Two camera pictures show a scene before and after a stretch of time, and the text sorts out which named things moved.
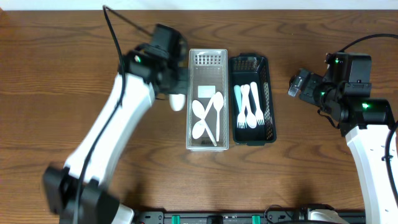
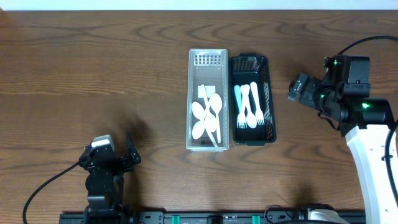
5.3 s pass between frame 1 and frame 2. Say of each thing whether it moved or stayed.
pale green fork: stayed
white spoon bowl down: moved
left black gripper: moved
